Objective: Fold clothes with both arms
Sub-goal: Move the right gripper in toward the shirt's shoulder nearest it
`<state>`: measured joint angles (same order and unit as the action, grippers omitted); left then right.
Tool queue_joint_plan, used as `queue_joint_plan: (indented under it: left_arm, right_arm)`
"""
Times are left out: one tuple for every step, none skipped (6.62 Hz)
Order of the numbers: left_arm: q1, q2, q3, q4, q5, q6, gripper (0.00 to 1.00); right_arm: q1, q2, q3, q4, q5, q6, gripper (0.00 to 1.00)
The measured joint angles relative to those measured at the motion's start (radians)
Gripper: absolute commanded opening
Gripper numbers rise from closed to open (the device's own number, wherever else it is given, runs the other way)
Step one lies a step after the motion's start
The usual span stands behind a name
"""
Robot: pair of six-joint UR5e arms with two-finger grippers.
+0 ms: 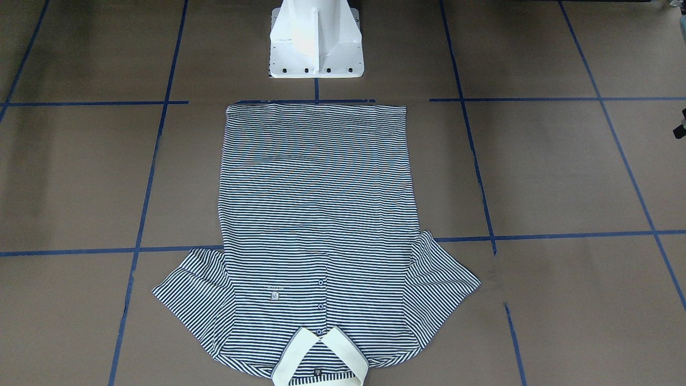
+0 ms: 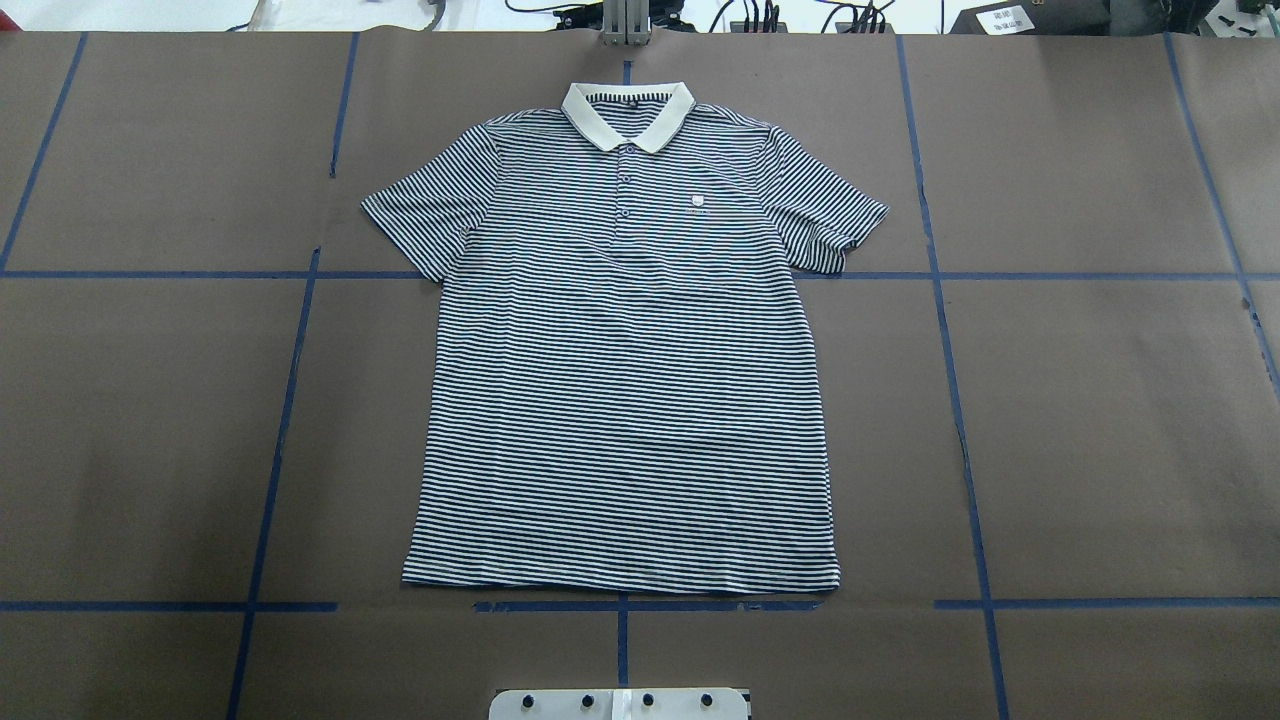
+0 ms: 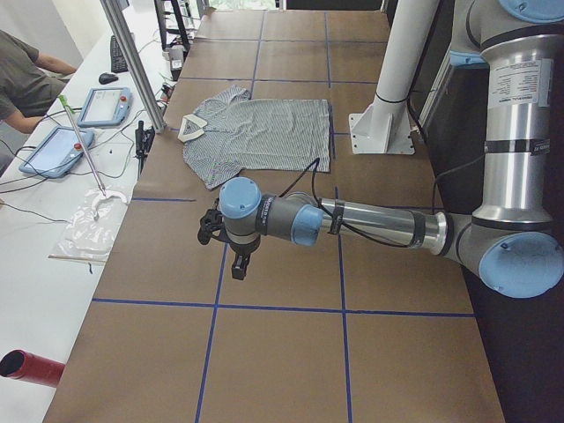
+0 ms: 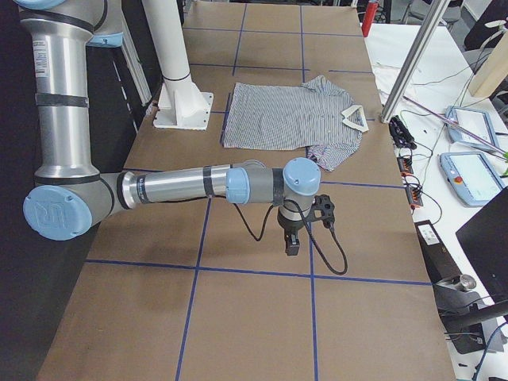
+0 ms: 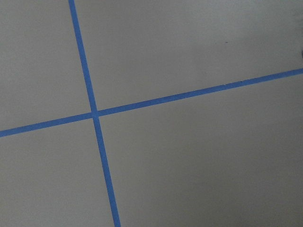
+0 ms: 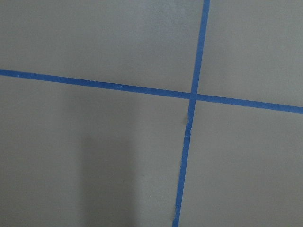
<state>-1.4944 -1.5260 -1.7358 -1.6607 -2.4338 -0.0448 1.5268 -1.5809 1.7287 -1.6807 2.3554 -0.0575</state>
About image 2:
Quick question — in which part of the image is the navy white striped polo shirt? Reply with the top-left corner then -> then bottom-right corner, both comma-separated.
360,83 -> 890,594

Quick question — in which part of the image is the grey box with label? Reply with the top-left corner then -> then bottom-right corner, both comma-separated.
946,1 -> 1111,36

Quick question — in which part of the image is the aluminium profile post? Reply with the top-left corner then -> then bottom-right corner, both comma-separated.
600,0 -> 652,47

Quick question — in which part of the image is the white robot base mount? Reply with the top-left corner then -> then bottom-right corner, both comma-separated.
486,687 -> 753,719

